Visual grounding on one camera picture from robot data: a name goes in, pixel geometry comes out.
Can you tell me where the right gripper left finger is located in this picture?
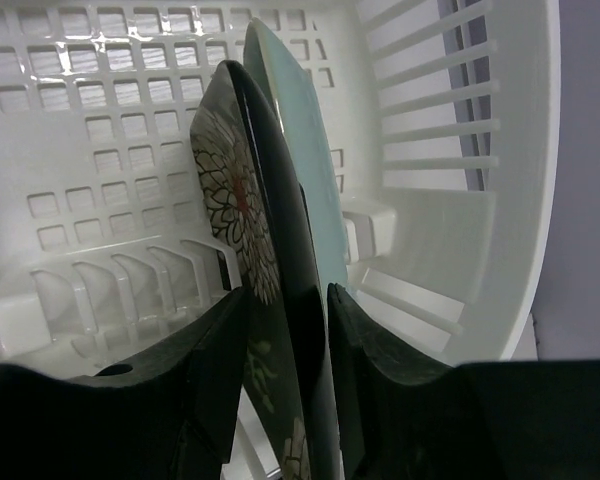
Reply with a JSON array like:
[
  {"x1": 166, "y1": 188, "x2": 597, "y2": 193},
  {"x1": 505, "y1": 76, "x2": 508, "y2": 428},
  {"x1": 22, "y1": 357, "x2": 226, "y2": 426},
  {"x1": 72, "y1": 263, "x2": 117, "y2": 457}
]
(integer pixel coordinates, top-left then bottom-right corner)
[{"x1": 0, "y1": 288, "x2": 248, "y2": 479}]

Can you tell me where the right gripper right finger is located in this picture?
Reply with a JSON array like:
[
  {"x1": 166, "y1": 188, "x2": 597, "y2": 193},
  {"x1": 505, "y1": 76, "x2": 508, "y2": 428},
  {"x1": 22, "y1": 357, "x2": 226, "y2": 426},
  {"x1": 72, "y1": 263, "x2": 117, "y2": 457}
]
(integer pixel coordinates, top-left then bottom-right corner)
[{"x1": 327, "y1": 284, "x2": 600, "y2": 479}]

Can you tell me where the black floral square plate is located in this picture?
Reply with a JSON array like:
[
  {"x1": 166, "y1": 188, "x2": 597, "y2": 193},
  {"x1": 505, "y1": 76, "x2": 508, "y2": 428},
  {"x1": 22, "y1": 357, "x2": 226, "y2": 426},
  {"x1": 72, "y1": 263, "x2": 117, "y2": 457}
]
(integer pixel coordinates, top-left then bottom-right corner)
[{"x1": 190, "y1": 60, "x2": 340, "y2": 479}]

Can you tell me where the light green speckled plate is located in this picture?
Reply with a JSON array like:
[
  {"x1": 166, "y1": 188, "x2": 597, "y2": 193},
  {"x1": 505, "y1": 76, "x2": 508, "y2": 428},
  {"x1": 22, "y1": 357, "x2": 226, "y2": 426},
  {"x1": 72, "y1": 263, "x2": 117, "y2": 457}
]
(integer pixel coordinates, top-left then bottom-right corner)
[{"x1": 242, "y1": 17, "x2": 350, "y2": 291}]

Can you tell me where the white plastic dish rack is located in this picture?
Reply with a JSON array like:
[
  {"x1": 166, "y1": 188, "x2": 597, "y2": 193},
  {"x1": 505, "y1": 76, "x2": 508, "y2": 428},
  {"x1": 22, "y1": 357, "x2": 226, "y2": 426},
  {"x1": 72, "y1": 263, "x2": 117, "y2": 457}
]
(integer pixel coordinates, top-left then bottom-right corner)
[{"x1": 0, "y1": 1, "x2": 561, "y2": 380}]

